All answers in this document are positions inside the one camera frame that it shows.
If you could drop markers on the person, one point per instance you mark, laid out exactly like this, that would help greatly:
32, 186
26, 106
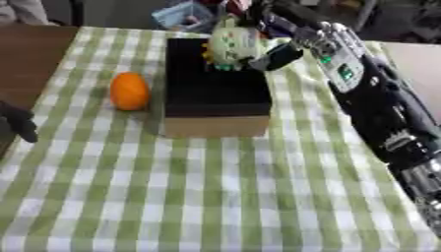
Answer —
23, 10

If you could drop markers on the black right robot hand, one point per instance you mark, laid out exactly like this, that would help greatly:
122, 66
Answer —
281, 55

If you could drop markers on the orange toy fruit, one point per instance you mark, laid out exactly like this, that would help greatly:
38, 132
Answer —
130, 91

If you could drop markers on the light blue bag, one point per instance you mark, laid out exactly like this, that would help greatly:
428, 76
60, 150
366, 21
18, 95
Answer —
183, 15

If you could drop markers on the white green soft toy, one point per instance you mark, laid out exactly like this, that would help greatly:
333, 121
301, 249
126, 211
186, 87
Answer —
232, 42

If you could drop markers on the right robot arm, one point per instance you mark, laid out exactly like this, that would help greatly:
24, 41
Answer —
379, 105

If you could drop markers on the cardboard box black inside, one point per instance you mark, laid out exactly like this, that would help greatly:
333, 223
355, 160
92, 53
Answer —
217, 95

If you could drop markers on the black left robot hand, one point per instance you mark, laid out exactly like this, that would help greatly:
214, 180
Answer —
18, 118

